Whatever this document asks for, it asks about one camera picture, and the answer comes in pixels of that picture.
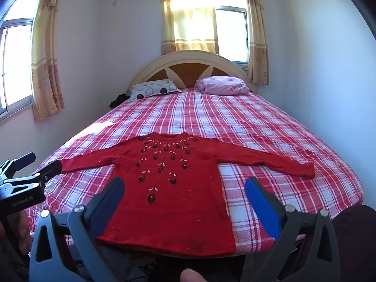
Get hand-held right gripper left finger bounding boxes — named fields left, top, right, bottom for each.
left=28, top=177, right=125, bottom=282

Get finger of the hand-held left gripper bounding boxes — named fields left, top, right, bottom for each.
left=0, top=152, right=36, bottom=180
left=29, top=161, right=63, bottom=196

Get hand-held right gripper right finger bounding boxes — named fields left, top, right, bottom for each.
left=245, top=177, right=343, bottom=282

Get red embroidered knit sweater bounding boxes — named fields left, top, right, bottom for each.
left=60, top=132, right=315, bottom=257

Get person's left hand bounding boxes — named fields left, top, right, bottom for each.
left=18, top=211, right=33, bottom=251

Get person's right hand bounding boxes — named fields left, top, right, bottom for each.
left=180, top=269, right=206, bottom=282

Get dark blue clothing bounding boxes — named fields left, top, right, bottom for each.
left=97, top=241, right=244, bottom=282

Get black cloth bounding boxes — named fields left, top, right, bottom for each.
left=109, top=93, right=130, bottom=108

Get metal framed window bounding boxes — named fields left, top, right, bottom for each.
left=211, top=0, right=250, bottom=71
left=0, top=0, right=40, bottom=121

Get bed with red plaid sheet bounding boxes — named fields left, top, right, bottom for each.
left=25, top=86, right=365, bottom=256

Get yellow floral curtain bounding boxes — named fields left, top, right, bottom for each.
left=159, top=0, right=219, bottom=56
left=241, top=0, right=269, bottom=85
left=31, top=0, right=66, bottom=123

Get person's dark maroon clothing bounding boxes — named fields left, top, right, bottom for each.
left=332, top=204, right=376, bottom=282

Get grey patterned pillow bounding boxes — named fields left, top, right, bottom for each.
left=127, top=79, right=183, bottom=102

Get pink floral pillow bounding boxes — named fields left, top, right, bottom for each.
left=195, top=76, right=250, bottom=95

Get cream wooden headboard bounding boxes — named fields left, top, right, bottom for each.
left=128, top=50, right=257, bottom=94

